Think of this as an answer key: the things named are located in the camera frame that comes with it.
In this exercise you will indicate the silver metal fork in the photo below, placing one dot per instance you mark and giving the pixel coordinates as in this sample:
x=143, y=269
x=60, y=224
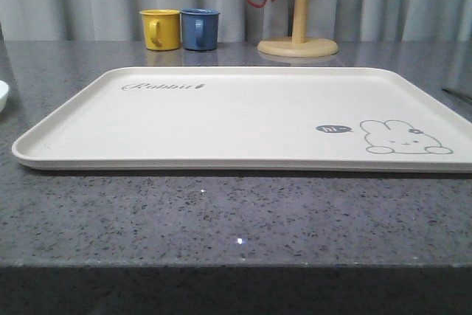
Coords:
x=459, y=94

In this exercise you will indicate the white round plate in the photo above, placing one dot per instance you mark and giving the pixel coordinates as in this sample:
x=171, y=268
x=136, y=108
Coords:
x=4, y=92

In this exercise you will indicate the wooden mug tree stand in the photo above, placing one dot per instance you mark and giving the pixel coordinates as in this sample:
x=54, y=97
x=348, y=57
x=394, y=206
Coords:
x=299, y=44

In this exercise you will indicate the blue mug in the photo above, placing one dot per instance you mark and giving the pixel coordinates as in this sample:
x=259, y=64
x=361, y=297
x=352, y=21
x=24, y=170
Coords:
x=199, y=29

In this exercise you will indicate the yellow mug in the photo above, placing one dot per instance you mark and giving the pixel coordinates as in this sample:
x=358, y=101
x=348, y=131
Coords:
x=162, y=29

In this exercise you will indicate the beige rabbit serving tray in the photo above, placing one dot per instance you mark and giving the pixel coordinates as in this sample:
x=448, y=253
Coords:
x=268, y=118

